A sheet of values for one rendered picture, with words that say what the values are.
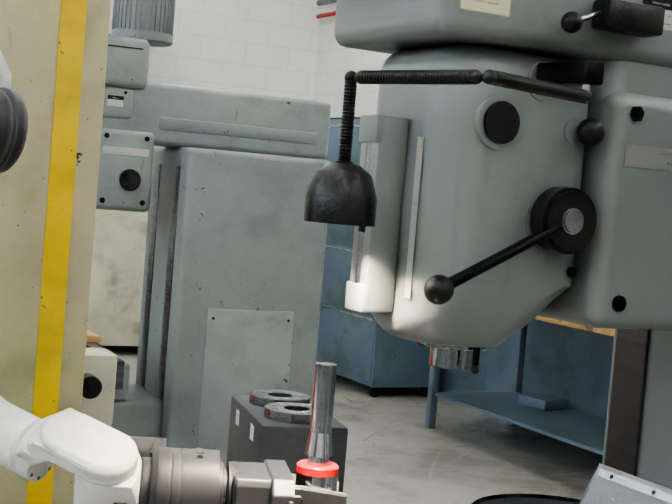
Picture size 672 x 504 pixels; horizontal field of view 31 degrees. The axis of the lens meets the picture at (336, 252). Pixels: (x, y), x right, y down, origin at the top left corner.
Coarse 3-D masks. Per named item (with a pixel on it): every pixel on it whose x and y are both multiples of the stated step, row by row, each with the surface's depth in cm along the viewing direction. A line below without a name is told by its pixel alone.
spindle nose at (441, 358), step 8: (432, 352) 136; (440, 352) 135; (448, 352) 134; (456, 352) 134; (464, 352) 135; (432, 360) 136; (440, 360) 135; (448, 360) 134; (456, 360) 134; (464, 360) 135; (448, 368) 134; (456, 368) 134; (464, 368) 135
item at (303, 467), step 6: (300, 462) 135; (306, 462) 135; (330, 462) 136; (300, 468) 134; (306, 468) 133; (312, 468) 133; (318, 468) 133; (324, 468) 133; (330, 468) 133; (336, 468) 134; (306, 474) 133; (312, 474) 133; (318, 474) 133; (324, 474) 133; (330, 474) 133; (336, 474) 134
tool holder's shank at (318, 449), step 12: (324, 372) 133; (324, 384) 133; (324, 396) 134; (312, 408) 134; (324, 408) 134; (312, 420) 134; (324, 420) 134; (312, 432) 134; (324, 432) 134; (312, 444) 134; (324, 444) 134; (312, 456) 134; (324, 456) 134
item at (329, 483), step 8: (296, 472) 135; (296, 480) 134; (304, 480) 133; (312, 480) 133; (320, 480) 133; (328, 480) 133; (336, 480) 134; (320, 488) 133; (328, 488) 133; (336, 488) 135
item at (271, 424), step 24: (240, 408) 176; (264, 408) 170; (288, 408) 171; (240, 432) 175; (264, 432) 162; (288, 432) 163; (336, 432) 165; (240, 456) 174; (264, 456) 162; (288, 456) 163; (336, 456) 165
